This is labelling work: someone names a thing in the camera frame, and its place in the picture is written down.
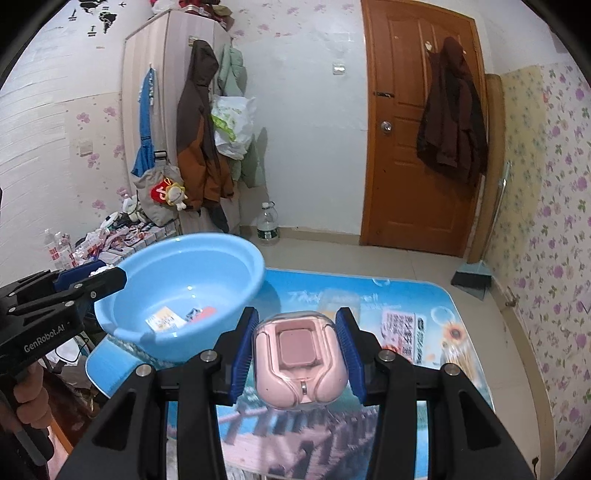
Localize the clear toothpick box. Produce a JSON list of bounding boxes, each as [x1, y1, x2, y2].
[[318, 288, 362, 320]]

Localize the crayfish snack packet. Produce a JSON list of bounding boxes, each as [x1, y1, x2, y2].
[[380, 310, 427, 365]]

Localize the dark brown hanging coat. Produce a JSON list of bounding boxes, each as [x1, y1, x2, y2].
[[416, 37, 489, 188]]

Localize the pink cylindrical roll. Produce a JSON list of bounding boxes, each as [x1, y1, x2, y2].
[[186, 306, 216, 323]]

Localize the brown wooden door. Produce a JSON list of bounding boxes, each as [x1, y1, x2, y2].
[[358, 0, 491, 258]]

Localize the green hanging garment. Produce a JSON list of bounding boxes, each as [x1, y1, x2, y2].
[[214, 44, 264, 188]]

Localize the beige wardrobe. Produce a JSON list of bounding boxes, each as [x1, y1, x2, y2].
[[121, 10, 230, 234]]

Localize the light blue plastic basin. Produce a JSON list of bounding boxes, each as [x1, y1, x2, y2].
[[94, 233, 266, 363]]

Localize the brown orange hanging jacket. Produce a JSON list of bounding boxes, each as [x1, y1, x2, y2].
[[176, 40, 233, 233]]

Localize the white green plastic bag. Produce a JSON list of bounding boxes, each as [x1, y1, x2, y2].
[[211, 95, 256, 161]]

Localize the broom with dustpan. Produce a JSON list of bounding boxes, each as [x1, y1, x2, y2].
[[451, 161, 512, 301]]

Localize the wall light switch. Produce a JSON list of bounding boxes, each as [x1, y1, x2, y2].
[[332, 63, 346, 76]]

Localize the cluttered side shelf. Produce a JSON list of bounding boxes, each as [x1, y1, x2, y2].
[[44, 195, 180, 270]]

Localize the person left hand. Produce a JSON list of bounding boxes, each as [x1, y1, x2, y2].
[[13, 362, 52, 430]]

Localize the pink earbuds case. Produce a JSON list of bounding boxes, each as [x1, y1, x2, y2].
[[252, 311, 348, 410]]

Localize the large water bottle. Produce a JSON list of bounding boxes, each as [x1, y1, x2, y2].
[[256, 201, 280, 244]]

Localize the blue hanging strap bag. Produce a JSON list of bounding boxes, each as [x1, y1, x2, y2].
[[131, 66, 155, 178]]

